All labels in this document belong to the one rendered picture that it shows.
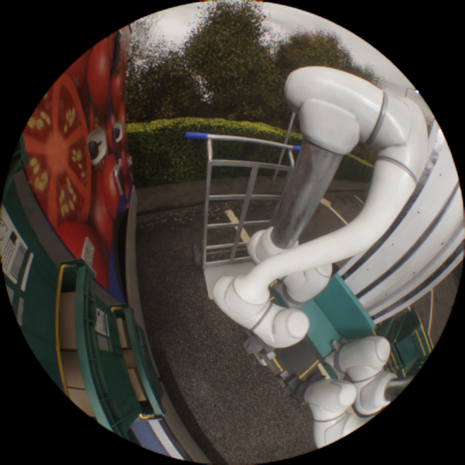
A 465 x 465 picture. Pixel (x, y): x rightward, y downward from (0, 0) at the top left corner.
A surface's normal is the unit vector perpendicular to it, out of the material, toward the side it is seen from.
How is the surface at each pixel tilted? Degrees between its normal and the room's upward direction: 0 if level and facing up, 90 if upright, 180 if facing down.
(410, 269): 90
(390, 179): 82
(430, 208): 90
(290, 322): 6
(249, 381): 0
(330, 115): 105
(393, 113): 72
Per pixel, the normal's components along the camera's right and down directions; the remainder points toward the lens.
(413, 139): -0.57, 0.19
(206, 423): 0.15, -0.69
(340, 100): -0.61, 0.66
